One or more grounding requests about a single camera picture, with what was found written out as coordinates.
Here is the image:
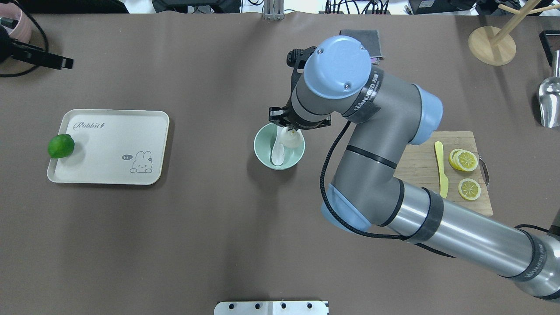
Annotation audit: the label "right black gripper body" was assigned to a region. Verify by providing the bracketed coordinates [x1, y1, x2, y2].
[268, 46, 331, 130]

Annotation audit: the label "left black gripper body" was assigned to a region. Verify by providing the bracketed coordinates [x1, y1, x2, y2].
[0, 26, 12, 63]

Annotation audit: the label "white ceramic spoon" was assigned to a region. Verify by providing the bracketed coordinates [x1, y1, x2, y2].
[270, 127, 285, 166]

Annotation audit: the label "white steamed bun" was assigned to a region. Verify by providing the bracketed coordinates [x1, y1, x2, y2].
[280, 127, 303, 149]

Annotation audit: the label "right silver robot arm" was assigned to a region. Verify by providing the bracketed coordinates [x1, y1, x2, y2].
[269, 35, 559, 303]

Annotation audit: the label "pink bowl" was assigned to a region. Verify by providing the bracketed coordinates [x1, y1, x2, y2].
[0, 3, 33, 43]

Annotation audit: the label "light green ceramic bowl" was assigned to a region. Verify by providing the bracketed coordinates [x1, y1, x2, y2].
[253, 123, 305, 170]

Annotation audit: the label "green lime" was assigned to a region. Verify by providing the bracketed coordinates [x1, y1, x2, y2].
[47, 134, 75, 159]

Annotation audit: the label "grey folded cloth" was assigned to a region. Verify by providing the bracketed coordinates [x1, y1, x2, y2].
[339, 29, 385, 65]

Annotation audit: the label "cream rabbit tray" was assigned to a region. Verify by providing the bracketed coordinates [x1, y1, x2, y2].
[47, 109, 170, 185]

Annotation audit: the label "bamboo cutting board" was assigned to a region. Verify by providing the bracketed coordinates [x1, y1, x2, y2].
[394, 131, 494, 217]

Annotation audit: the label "yellow plastic knife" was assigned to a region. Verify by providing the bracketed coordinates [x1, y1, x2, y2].
[434, 141, 449, 199]

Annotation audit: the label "stacked lemon slices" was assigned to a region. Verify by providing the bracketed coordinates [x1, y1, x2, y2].
[448, 149, 479, 172]

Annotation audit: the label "single lemon slice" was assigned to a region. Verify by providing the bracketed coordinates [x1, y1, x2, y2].
[458, 178, 482, 201]

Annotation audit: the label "wooden mug tree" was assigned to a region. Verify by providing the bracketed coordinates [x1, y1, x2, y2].
[468, 0, 560, 66]

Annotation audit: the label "metal scoop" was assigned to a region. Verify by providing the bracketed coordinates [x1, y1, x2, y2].
[538, 50, 560, 128]

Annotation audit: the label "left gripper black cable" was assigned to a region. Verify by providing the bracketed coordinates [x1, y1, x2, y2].
[0, 0, 49, 78]

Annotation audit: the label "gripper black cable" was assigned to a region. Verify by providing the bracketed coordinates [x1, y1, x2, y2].
[0, 0, 49, 78]
[319, 120, 455, 259]

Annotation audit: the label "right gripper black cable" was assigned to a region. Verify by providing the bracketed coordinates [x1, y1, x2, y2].
[319, 120, 455, 259]

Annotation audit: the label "aluminium frame post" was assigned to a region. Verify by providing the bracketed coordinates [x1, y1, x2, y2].
[262, 0, 284, 21]

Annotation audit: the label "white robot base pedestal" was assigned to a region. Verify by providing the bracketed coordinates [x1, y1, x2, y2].
[214, 301, 330, 315]

